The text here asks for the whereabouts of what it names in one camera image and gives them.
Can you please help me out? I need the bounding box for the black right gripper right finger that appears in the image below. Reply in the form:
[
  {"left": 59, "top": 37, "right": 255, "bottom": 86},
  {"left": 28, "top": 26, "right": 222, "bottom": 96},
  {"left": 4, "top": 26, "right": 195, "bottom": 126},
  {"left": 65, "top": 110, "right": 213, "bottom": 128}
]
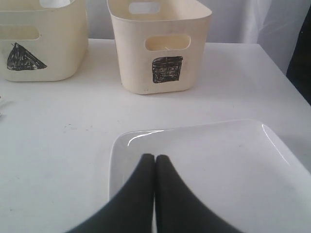
[{"left": 155, "top": 155, "right": 239, "bottom": 233}]

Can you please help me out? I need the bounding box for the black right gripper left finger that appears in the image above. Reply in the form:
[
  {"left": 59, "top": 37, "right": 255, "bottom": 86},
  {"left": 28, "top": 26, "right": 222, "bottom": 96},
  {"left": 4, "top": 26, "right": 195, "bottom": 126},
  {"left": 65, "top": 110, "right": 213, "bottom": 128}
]
[{"left": 69, "top": 154, "right": 155, "bottom": 233}]

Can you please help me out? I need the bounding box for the white square plate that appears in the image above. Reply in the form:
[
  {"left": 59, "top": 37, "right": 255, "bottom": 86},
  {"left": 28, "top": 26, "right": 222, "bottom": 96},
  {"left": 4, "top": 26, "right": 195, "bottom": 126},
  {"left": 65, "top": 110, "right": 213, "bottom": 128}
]
[{"left": 108, "top": 119, "right": 311, "bottom": 233}]

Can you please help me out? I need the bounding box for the cream bin with square mark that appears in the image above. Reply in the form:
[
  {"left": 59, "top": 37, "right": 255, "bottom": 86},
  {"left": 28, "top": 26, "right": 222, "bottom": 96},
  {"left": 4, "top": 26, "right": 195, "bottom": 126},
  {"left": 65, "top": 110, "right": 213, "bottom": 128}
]
[{"left": 107, "top": 0, "right": 212, "bottom": 95}]

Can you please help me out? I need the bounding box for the cream bin with triangle mark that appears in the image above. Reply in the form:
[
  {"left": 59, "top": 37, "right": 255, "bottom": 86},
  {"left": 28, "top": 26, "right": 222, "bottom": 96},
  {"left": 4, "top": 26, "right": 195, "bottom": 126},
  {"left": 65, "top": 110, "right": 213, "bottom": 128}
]
[{"left": 0, "top": 0, "right": 88, "bottom": 82}]

